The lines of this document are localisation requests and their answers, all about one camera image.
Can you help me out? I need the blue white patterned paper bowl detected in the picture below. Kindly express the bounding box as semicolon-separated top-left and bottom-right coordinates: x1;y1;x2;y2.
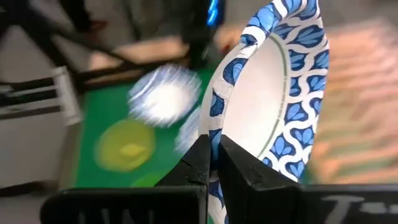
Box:
127;63;203;128
198;0;330;224

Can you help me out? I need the yellow-green plastic bowl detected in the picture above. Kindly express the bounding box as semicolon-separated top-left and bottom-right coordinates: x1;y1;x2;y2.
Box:
93;119;156;174

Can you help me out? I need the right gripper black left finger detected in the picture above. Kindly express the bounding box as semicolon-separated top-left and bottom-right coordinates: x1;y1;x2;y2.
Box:
39;134;212;224

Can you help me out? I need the white aluminium frame post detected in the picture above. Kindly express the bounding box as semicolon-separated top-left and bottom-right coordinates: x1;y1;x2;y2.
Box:
51;65;82;127

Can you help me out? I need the person's forearm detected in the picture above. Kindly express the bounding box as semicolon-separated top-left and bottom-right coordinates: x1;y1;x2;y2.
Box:
88;35;190;71

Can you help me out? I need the person's hand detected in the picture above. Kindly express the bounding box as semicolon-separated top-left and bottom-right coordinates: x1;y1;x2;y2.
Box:
214;24;246;54

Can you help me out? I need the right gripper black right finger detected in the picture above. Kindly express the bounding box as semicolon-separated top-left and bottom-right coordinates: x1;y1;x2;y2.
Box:
219;134;398;224

